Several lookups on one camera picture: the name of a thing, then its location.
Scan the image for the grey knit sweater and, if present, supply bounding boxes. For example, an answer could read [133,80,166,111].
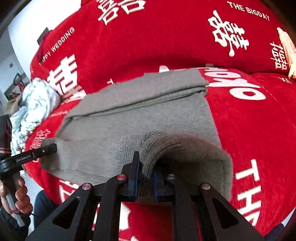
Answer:
[40,68,233,199]

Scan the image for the person's left hand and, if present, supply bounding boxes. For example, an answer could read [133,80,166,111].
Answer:
[1,177,33,215]

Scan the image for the light floral quilt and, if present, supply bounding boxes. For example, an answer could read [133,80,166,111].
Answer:
[10,78,61,155]

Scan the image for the red wedding bed cover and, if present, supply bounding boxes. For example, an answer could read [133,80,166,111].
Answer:
[25,1,295,235]

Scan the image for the red embroidered pillow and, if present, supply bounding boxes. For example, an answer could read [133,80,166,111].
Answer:
[277,27,296,79]

